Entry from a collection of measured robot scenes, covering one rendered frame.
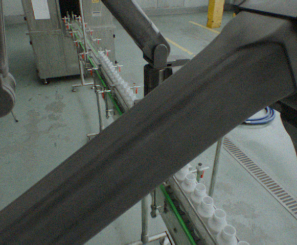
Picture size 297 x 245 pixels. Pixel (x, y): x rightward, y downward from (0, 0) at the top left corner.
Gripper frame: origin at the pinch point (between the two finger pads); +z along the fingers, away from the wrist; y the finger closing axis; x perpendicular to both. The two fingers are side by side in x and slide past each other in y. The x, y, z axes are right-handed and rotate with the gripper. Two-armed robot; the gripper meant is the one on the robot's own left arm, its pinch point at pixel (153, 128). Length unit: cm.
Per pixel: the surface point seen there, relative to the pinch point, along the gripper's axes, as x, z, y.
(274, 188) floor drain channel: -65, 141, -149
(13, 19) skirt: -936, 132, 119
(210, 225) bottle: 18.3, 27.7, -12.3
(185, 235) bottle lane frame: 10.4, 42.0, -9.1
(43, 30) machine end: -390, 54, 29
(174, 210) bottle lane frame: 0.1, 40.5, -9.2
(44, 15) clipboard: -387, 32, 23
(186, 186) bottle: 1.7, 26.8, -12.7
